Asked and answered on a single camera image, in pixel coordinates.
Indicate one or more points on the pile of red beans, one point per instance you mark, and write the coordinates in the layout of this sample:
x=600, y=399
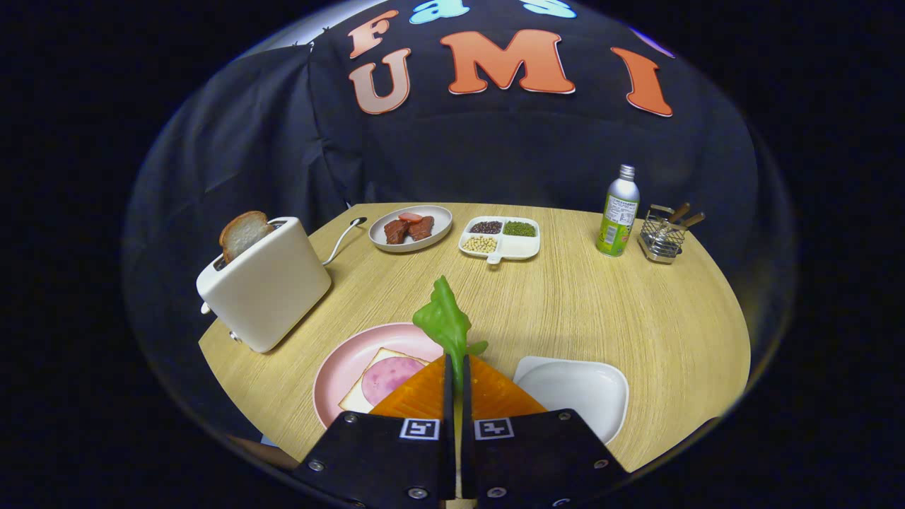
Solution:
x=486, y=227

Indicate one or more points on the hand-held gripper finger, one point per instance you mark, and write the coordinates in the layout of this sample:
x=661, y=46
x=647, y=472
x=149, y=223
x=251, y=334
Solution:
x=466, y=399
x=448, y=396

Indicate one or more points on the pile of soy beans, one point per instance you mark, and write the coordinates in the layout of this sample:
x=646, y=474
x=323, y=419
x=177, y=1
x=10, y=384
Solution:
x=480, y=244

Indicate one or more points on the silver bottle with green label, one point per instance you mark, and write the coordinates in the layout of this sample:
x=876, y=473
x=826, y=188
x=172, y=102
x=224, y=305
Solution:
x=619, y=219

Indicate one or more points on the pile of green beans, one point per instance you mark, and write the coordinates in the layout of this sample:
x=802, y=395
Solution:
x=520, y=228

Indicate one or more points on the brown crust bread slice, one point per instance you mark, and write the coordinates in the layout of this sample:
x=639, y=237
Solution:
x=244, y=233

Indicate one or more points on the pink plate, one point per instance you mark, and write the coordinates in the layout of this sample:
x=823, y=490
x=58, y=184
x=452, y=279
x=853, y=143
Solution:
x=339, y=367

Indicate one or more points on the white square plate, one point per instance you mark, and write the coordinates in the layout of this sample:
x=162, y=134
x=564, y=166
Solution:
x=573, y=392

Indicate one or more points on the brown meat piece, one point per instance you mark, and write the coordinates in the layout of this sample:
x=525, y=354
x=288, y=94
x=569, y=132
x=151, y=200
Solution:
x=394, y=232
x=421, y=228

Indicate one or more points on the red sausage slice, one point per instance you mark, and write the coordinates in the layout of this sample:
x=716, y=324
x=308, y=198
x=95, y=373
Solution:
x=410, y=217

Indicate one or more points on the white divided dish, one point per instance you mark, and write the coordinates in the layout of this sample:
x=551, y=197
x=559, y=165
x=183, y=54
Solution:
x=520, y=247

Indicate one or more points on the green lettuce leaf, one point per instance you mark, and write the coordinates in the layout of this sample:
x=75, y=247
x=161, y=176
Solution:
x=445, y=322

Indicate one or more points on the pink ham slice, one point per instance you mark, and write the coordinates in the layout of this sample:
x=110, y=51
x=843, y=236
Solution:
x=389, y=378

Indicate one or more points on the square white toast slice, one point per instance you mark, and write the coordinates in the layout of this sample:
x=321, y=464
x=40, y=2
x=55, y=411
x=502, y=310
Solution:
x=353, y=399

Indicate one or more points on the black backdrop cloth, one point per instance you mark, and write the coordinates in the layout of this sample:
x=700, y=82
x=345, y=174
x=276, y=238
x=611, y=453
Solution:
x=495, y=141

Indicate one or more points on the grey round plate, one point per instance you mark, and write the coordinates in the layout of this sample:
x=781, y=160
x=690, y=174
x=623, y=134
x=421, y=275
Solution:
x=440, y=225

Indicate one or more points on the white toaster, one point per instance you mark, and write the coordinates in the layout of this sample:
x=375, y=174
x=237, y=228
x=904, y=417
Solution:
x=269, y=290

